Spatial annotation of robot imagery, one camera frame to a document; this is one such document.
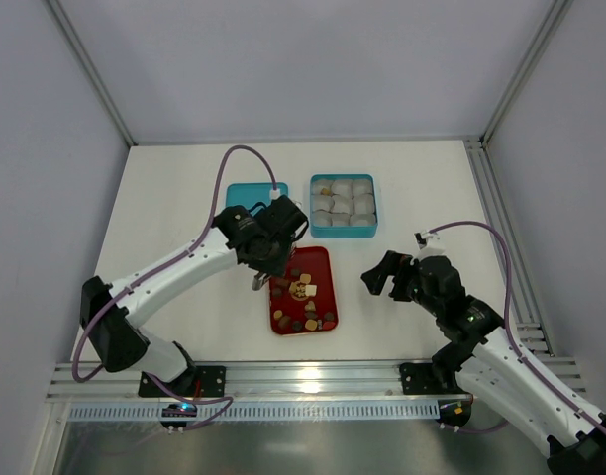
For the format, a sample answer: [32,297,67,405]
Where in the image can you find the silver metal tongs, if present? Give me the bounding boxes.
[252,272,270,291]

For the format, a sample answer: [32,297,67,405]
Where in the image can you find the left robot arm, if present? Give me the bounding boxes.
[80,196,309,386]

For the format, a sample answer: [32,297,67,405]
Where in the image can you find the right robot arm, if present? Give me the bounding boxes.
[361,251,606,474]

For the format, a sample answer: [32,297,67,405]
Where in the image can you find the tan round fluted chocolate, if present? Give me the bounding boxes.
[305,320,317,332]

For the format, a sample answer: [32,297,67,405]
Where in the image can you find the brown trapezoid chocolate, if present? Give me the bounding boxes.
[278,316,291,330]

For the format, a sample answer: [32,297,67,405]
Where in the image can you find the teal tin lid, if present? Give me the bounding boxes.
[216,182,289,218]

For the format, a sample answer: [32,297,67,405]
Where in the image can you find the white paper cup liner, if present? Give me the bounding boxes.
[350,214,377,227]
[353,179,373,197]
[353,194,376,215]
[331,195,354,215]
[312,210,333,228]
[331,179,354,199]
[311,195,334,212]
[311,179,333,196]
[331,213,351,228]

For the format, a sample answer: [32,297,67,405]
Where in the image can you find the teal square tin box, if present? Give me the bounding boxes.
[309,173,379,239]

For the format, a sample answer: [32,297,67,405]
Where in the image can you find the red rectangular tray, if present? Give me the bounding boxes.
[268,246,339,336]

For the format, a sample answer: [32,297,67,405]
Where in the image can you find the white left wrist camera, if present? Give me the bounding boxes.
[269,188,303,209]

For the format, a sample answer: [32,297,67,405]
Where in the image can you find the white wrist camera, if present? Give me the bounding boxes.
[269,188,303,209]
[415,231,446,261]

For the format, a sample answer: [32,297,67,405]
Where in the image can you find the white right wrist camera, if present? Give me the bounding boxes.
[415,231,446,261]

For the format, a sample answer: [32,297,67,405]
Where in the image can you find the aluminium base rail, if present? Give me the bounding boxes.
[45,358,586,403]

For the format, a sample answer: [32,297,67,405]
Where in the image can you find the grey slotted cable duct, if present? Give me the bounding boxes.
[67,399,440,423]

